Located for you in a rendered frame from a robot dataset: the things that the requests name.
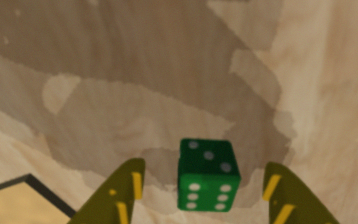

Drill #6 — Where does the green die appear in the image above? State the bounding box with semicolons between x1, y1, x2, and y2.
177;138;241;212

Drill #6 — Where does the tan mat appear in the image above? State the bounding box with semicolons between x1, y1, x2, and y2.
0;173;77;224

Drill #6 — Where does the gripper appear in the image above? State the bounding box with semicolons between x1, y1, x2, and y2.
67;158;340;224

